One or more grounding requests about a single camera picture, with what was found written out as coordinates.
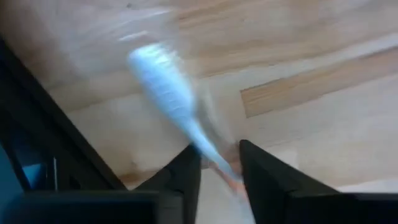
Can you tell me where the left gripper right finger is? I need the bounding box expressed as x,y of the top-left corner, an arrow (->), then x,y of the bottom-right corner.
238,139 -> 398,224

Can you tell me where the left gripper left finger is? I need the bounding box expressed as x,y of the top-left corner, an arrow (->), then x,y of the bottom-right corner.
0,144 -> 203,224

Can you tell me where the black aluminium table frame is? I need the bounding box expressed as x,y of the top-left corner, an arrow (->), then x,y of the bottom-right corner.
0,34 -> 128,192

